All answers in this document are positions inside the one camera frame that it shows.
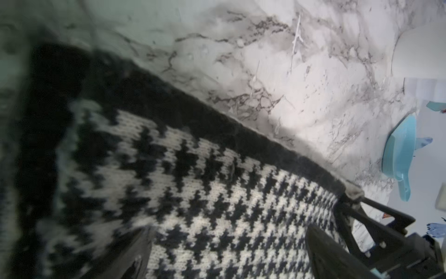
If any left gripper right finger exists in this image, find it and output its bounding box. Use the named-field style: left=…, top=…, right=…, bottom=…
left=305, top=224, right=375, bottom=279

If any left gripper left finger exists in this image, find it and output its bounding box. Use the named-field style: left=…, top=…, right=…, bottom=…
left=82, top=226, right=154, bottom=279

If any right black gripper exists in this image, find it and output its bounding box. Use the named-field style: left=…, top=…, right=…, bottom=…
left=334, top=198, right=446, bottom=279

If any black white patterned knit scarf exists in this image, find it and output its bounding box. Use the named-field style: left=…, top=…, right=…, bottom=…
left=1, top=44, right=345, bottom=279

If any light blue plastic scoop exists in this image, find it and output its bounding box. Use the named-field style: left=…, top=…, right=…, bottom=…
left=382, top=115, right=433, bottom=202

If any small succulent in white pot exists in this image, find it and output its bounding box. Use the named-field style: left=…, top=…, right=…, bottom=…
left=391, top=19, right=446, bottom=80

